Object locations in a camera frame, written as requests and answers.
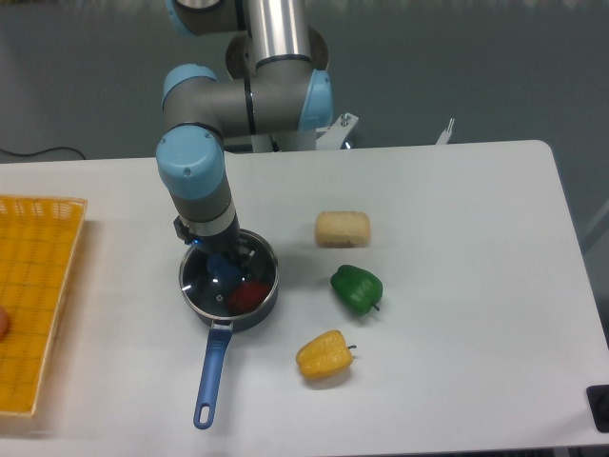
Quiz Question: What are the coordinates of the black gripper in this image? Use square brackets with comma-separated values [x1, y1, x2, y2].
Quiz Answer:
[173, 215, 262, 281]

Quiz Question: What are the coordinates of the glass pot lid blue knob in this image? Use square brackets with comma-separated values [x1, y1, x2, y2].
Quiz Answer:
[179, 229, 279, 329]

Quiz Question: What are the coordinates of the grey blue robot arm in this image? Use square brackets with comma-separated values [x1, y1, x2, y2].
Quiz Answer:
[156, 1, 333, 262]

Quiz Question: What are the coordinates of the red bell pepper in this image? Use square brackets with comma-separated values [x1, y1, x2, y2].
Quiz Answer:
[226, 281, 271, 315]

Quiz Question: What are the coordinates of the beige bread loaf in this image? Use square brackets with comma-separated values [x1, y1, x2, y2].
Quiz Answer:
[315, 211, 371, 248]

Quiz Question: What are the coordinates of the green bell pepper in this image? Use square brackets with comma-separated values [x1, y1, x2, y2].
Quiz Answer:
[330, 265, 383, 316]

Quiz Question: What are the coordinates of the yellow bell pepper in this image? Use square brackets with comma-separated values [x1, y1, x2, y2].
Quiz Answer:
[295, 329, 355, 380]

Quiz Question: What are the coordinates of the yellow woven basket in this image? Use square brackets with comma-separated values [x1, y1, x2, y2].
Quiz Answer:
[1, 194, 88, 417]

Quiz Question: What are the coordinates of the orange fruit in basket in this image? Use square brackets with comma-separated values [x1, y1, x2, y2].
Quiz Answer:
[0, 307, 10, 339]

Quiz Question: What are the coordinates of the black table edge device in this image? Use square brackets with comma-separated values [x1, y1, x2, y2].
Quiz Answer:
[586, 385, 609, 433]

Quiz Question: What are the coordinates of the dark pot blue handle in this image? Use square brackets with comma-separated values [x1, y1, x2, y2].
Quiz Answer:
[179, 229, 279, 429]

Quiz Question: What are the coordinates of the black cable on floor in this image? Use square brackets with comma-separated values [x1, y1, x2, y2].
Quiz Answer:
[0, 146, 88, 160]

